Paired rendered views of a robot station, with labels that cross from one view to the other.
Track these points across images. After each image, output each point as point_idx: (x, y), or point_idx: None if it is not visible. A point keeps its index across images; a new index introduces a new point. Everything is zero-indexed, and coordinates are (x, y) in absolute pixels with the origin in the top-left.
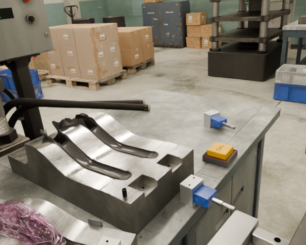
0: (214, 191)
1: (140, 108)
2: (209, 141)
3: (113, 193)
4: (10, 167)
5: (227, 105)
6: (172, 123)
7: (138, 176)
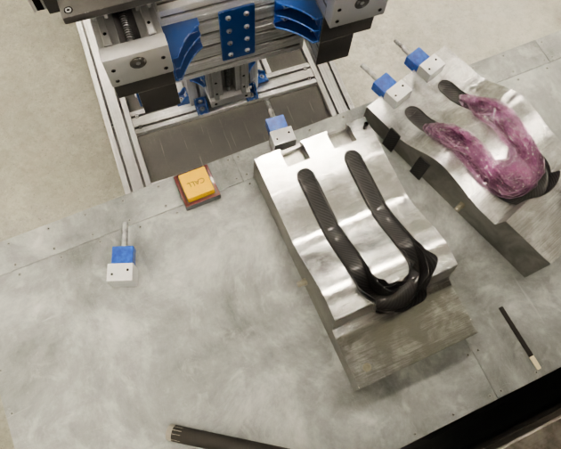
0: (269, 118)
1: (194, 428)
2: (174, 234)
3: (372, 137)
4: (470, 352)
5: (25, 336)
6: (176, 331)
7: (340, 147)
